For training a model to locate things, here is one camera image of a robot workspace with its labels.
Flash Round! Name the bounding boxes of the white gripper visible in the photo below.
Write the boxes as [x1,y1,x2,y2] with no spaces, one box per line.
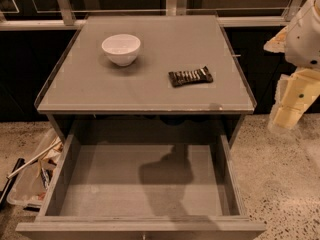
[263,0,320,131]

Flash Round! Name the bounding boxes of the dark chocolate rxbar wrapper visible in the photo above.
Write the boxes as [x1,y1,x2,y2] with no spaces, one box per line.
[168,66,214,87]

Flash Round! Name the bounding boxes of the grey cabinet with glass top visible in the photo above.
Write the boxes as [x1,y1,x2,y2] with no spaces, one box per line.
[35,15,256,137]

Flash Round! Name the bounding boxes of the open grey top drawer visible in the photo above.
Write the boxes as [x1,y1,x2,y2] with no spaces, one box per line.
[16,136,266,240]

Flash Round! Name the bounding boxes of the white ceramic bowl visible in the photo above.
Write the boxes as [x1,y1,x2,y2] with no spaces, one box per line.
[101,34,141,66]

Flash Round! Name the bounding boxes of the white stick in bin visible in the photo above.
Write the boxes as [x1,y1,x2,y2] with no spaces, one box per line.
[6,140,62,180]

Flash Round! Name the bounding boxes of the snack packets in bin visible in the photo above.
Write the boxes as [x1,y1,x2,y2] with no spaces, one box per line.
[36,141,63,201]

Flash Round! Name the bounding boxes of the clear plastic bin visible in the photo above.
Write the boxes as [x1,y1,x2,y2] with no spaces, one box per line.
[7,129,60,208]

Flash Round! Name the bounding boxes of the black flat object on floor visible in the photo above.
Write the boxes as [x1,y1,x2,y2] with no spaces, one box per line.
[0,158,25,211]

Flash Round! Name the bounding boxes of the metal railing frame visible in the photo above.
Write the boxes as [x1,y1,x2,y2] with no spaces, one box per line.
[0,0,307,30]

